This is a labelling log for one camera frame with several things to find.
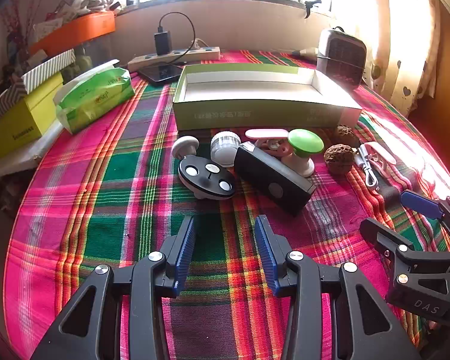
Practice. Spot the green-lidded clear jar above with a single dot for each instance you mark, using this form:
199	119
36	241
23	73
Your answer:
303	142

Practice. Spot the brown walnut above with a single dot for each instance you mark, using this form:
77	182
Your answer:
347	135
338	158

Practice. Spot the plaid blanket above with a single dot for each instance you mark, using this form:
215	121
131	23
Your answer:
97	213

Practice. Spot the dried red branches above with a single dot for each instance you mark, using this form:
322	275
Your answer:
11	26

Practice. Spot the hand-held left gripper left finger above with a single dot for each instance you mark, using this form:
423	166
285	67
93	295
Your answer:
183	251

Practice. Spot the beige nozzle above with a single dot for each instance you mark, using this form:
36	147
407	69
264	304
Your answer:
307	51

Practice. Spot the black oval remote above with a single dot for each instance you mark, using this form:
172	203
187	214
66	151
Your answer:
206	180

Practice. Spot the pink and white clip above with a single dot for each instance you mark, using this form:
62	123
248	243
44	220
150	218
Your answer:
382	152

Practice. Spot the black phone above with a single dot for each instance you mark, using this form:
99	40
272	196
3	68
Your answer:
159	73

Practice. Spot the green tissue pack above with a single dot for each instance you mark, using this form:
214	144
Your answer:
93	101

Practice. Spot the white round jar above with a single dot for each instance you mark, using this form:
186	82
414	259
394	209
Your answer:
225	146

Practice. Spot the heart-patterned curtain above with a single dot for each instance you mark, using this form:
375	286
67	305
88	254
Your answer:
405	45

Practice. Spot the grey space heater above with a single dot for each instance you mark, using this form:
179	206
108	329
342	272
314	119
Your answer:
341	60

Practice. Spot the white power strip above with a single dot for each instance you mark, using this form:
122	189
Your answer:
198	54

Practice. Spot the white paper sheet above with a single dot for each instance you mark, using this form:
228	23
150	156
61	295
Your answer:
22	157

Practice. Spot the yellow box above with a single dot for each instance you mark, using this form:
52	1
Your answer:
18	127

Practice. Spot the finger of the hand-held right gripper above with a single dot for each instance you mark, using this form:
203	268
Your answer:
382	232
420	202

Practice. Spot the white plug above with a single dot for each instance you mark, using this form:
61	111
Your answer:
199	44

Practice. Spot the glass tank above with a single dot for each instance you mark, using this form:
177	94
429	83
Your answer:
93	52

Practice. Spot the striped box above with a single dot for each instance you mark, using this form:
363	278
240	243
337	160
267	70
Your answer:
48	69

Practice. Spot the black rectangular device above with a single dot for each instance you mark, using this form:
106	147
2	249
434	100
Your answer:
270	180

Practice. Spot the orange box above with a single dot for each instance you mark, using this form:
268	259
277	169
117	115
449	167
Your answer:
82	30

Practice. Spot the green cardboard box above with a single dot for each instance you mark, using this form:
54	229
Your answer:
247	114

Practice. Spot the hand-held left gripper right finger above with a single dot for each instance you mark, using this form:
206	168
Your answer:
266	251

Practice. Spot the black charger adapter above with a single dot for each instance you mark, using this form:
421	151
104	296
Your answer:
163	43

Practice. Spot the white mushroom-shaped knob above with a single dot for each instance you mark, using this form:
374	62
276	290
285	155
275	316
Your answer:
185	144

